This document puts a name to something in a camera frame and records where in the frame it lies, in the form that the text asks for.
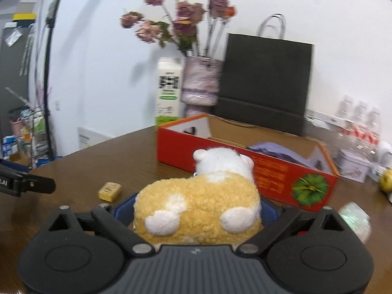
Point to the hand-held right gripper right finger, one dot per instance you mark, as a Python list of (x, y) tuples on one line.
[(269, 217)]

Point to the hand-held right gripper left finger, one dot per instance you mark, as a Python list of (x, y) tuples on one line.
[(122, 213)]

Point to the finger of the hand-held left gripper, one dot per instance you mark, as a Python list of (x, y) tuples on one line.
[(39, 184)]

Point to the purple fluffy towel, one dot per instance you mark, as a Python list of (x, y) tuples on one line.
[(275, 153)]

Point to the yellow and white plush toy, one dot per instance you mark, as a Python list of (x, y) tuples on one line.
[(196, 205)]

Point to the orange cardboard box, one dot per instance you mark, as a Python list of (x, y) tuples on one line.
[(214, 150)]

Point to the gold bar block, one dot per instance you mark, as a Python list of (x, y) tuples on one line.
[(109, 191)]

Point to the cluttered metal rack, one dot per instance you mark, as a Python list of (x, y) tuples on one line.
[(27, 137)]

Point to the white flat board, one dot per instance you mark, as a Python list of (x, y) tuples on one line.
[(92, 137)]

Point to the shiny crumpled wrapper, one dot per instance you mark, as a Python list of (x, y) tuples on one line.
[(355, 220)]

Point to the floral tin box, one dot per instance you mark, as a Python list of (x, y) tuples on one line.
[(352, 165)]

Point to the dark grey cabinet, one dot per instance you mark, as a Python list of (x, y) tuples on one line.
[(15, 76)]

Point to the white flat carton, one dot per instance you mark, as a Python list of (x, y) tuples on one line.
[(321, 118)]

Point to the black light stand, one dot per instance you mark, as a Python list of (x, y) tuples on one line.
[(49, 67)]

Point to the yellow-green apple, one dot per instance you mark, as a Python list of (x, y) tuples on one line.
[(387, 181)]

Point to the white milk carton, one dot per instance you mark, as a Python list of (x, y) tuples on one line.
[(168, 92)]

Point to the small white desk fan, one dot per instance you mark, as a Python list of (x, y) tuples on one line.
[(384, 156)]

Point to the black paper bag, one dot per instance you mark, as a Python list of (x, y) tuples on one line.
[(266, 82)]

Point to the pink glass vase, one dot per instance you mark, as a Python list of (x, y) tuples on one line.
[(200, 81)]

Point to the dried rose bouquet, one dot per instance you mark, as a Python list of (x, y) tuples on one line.
[(183, 18)]

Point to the white wall socket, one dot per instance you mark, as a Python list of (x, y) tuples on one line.
[(57, 104)]

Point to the purple flower wall sticker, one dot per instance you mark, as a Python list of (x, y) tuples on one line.
[(41, 92)]

